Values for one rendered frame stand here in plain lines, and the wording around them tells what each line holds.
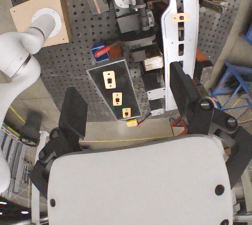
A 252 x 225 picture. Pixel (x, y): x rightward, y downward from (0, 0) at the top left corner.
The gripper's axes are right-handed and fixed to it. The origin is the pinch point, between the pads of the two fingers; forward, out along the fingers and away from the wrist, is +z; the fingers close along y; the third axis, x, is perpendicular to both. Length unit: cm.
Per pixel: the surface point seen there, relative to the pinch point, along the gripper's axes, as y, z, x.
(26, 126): -247, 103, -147
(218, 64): 149, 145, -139
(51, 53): -55, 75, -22
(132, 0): 4.8, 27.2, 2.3
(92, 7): -7.0, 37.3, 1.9
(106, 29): -11, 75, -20
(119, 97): -8.7, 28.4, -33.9
